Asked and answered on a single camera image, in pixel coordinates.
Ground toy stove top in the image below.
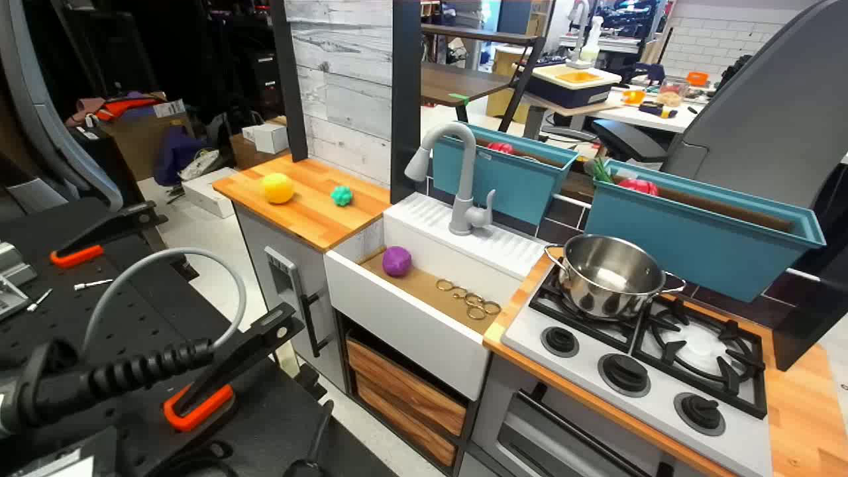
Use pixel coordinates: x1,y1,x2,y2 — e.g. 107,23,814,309
504,271,770,477

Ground toy oven door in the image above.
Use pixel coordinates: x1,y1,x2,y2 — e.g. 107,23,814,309
464,358,702,477

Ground grey cable loop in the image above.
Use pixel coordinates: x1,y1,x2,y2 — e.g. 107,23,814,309
80,243,248,358

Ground grey toy faucet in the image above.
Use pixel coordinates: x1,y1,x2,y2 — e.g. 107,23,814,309
402,122,496,235

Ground orange-handled clamp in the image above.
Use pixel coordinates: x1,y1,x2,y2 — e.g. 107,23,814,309
46,202,162,271
162,304,301,432

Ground black corrugated cable conduit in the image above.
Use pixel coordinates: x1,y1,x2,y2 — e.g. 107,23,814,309
0,335,220,439

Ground teal planter box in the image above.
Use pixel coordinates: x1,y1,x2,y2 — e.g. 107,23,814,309
428,125,575,224
584,158,827,301

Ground stainless steel pot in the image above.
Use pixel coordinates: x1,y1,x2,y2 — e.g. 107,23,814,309
555,235,685,321

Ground left teal planter box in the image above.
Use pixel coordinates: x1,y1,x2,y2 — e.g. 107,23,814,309
428,125,575,224

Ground green toy grape bunch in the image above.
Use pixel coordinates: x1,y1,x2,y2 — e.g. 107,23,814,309
330,184,355,206

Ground metal rings in sink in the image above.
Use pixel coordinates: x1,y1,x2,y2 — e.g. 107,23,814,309
432,276,504,324

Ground purple plush ball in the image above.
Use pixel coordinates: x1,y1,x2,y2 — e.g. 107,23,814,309
382,247,411,278

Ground far orange-handled clamp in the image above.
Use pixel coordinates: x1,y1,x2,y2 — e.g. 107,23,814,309
46,202,162,271

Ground right teal planter box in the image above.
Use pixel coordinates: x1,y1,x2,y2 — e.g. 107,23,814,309
584,158,827,301

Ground white toy sink basin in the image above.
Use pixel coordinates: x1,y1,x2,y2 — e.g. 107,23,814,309
322,192,545,399

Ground white cabinet with black handle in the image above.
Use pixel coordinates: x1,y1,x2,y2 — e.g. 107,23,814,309
236,206,347,390

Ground near orange-handled clamp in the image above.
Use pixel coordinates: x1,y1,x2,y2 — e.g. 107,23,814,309
162,304,301,432

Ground cardboard box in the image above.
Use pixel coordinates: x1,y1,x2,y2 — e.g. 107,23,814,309
102,100,187,180

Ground grey office chair back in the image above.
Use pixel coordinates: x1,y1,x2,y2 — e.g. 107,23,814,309
664,0,848,206

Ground yellow-orange round plushie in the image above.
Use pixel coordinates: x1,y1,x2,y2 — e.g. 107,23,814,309
260,172,294,203

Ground wooden drawer front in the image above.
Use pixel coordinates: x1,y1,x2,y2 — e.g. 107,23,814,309
347,339,468,468

